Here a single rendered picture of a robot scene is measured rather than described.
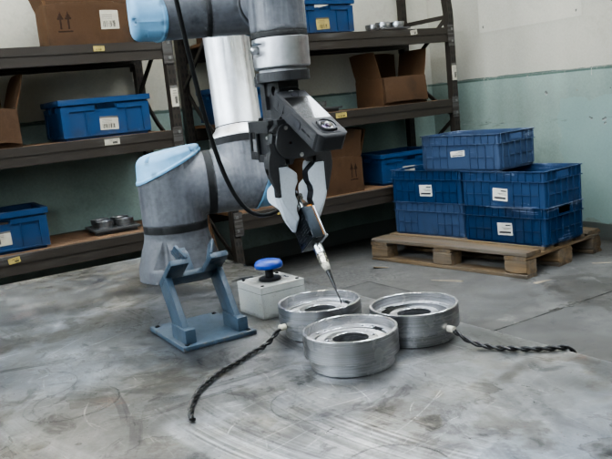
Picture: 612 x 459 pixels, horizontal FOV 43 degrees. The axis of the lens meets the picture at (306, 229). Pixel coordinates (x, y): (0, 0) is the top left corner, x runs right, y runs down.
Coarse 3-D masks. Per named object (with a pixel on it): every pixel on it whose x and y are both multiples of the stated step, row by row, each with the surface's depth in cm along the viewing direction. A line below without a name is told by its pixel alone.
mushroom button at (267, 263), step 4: (260, 260) 108; (264, 260) 108; (268, 260) 108; (272, 260) 108; (276, 260) 108; (280, 260) 109; (256, 264) 108; (260, 264) 107; (264, 264) 107; (268, 264) 107; (272, 264) 107; (276, 264) 107; (280, 264) 108; (256, 268) 108; (260, 268) 107; (264, 268) 107; (268, 268) 107; (272, 268) 107; (276, 268) 107; (268, 272) 109; (272, 272) 109; (268, 276) 109; (272, 276) 109
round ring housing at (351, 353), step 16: (320, 320) 88; (336, 320) 89; (352, 320) 89; (368, 320) 89; (384, 320) 87; (304, 336) 83; (336, 336) 86; (352, 336) 86; (368, 336) 85; (384, 336) 80; (304, 352) 84; (320, 352) 81; (336, 352) 80; (352, 352) 79; (368, 352) 79; (384, 352) 80; (320, 368) 82; (336, 368) 81; (352, 368) 80; (368, 368) 80; (384, 368) 82
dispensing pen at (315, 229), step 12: (300, 204) 104; (300, 216) 102; (312, 216) 101; (300, 228) 103; (312, 228) 101; (300, 240) 103; (312, 240) 101; (324, 252) 101; (324, 264) 101; (336, 288) 100
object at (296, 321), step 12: (288, 300) 100; (300, 300) 101; (312, 300) 102; (324, 300) 101; (336, 300) 101; (348, 300) 100; (360, 300) 96; (288, 312) 94; (300, 312) 92; (312, 312) 92; (324, 312) 92; (336, 312) 92; (348, 312) 93; (360, 312) 95; (288, 324) 94; (300, 324) 93; (288, 336) 96; (300, 336) 94
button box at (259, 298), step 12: (264, 276) 110; (276, 276) 109; (288, 276) 110; (240, 288) 110; (252, 288) 107; (264, 288) 105; (276, 288) 106; (288, 288) 107; (300, 288) 108; (240, 300) 110; (252, 300) 107; (264, 300) 105; (276, 300) 106; (252, 312) 108; (264, 312) 105; (276, 312) 106
